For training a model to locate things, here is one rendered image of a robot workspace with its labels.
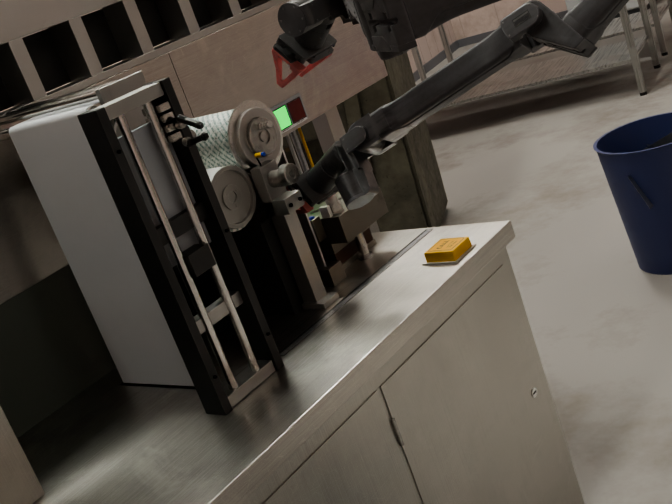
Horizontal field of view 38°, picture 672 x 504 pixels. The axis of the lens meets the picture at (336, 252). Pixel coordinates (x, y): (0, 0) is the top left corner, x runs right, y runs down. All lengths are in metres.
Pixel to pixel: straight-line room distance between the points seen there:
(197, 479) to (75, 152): 0.60
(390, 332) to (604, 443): 1.32
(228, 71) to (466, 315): 0.84
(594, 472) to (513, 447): 0.73
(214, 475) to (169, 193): 0.46
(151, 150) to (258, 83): 0.84
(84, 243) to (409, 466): 0.72
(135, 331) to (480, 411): 0.70
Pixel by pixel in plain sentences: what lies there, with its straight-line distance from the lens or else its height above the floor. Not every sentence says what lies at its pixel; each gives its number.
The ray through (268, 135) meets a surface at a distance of 1.92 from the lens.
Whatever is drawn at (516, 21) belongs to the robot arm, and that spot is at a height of 1.32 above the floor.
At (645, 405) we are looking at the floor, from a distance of 3.05.
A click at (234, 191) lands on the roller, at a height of 1.18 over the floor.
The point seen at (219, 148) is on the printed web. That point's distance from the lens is 1.91.
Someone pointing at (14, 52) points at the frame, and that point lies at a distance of 2.02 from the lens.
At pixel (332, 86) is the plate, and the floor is 1.19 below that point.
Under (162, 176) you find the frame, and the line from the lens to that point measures 1.62.
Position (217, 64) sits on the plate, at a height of 1.37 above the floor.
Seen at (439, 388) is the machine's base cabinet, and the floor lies 0.72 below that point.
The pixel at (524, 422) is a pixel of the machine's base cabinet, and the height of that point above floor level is 0.49.
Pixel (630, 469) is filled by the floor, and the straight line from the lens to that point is 2.80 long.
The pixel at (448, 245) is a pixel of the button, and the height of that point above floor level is 0.92.
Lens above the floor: 1.57
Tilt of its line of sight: 17 degrees down
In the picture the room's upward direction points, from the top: 20 degrees counter-clockwise
